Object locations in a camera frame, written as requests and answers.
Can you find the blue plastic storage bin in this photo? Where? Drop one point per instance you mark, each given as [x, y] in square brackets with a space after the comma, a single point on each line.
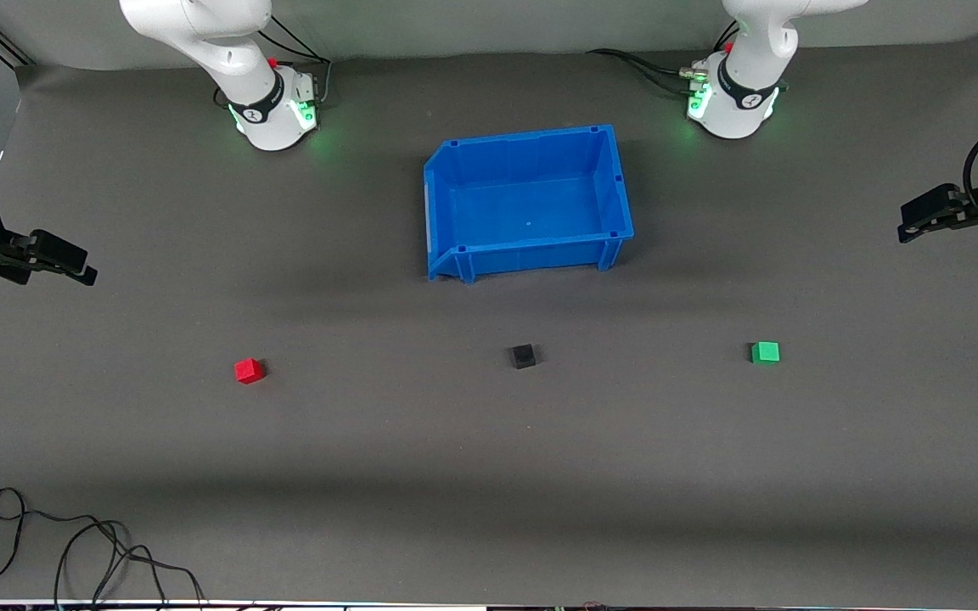
[531, 212]

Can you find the small green cube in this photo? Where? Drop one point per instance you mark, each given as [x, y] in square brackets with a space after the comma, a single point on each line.
[766, 352]

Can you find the small red cube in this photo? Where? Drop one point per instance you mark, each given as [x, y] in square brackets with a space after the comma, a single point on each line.
[248, 371]

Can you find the aluminium frame rail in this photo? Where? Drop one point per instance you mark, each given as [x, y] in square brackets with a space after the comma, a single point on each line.
[9, 47]

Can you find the dark grey table mat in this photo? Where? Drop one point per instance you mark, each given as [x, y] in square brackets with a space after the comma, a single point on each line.
[489, 441]

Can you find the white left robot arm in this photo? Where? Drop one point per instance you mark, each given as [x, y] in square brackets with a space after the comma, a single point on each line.
[748, 51]

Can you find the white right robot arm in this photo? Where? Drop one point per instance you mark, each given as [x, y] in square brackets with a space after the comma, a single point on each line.
[230, 51]

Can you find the small black cube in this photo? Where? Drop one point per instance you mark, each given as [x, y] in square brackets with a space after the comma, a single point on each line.
[523, 356]

